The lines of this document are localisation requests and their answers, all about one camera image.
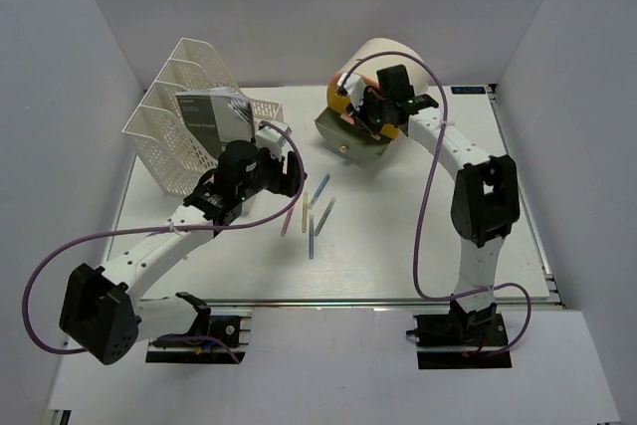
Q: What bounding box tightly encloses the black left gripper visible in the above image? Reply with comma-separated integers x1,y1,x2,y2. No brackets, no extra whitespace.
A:
238,143,308,201

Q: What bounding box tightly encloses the yellow slim pastel pen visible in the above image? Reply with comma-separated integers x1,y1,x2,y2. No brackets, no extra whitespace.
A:
301,191,309,234

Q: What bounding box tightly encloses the orange drawer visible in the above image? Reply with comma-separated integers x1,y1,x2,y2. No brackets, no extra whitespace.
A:
329,72,379,91

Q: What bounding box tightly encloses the blue slim pastel pen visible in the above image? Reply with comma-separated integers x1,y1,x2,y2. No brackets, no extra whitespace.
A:
309,173,330,208

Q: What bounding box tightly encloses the pink slim pastel pen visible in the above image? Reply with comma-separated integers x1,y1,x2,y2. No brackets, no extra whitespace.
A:
281,205,295,238

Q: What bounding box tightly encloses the yellow drawer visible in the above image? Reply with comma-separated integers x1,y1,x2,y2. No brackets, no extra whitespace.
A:
326,85,400,140

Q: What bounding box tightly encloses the cream round drawer cabinet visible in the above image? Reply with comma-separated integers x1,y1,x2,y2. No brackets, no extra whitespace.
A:
329,38,431,95

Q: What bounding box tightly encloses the purple slim pastel pen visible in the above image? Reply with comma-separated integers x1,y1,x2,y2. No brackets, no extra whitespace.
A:
308,213,315,260

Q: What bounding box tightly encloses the green slim pastel pen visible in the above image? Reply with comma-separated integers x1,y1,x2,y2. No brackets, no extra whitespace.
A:
314,197,336,236

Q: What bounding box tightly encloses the grey setup guide booklet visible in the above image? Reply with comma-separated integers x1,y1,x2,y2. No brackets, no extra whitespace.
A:
175,87,255,159

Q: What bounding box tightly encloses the orange slim pastel pen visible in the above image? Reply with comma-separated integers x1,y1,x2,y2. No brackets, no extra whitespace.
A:
340,114,355,125

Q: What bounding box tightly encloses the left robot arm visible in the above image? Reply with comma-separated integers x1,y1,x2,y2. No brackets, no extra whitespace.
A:
60,140,307,365

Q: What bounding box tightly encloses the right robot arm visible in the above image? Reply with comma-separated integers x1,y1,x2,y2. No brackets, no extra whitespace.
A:
339,65,521,344

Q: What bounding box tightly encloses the white perforated file organizer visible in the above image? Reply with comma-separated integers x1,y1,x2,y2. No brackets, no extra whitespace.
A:
123,38,284,197

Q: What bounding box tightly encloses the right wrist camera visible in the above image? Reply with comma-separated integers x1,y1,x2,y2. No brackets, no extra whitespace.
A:
335,73,366,110

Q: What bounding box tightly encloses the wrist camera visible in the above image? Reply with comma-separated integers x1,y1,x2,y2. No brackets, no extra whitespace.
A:
335,73,366,110
255,120,292,159

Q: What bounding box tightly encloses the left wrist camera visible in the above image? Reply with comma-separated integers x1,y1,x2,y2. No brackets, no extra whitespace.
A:
255,120,292,159

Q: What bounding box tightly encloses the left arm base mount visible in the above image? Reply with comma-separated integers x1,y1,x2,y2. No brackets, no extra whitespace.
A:
145,309,252,365

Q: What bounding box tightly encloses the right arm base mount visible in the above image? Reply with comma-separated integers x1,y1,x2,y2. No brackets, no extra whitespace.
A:
405,314,513,370

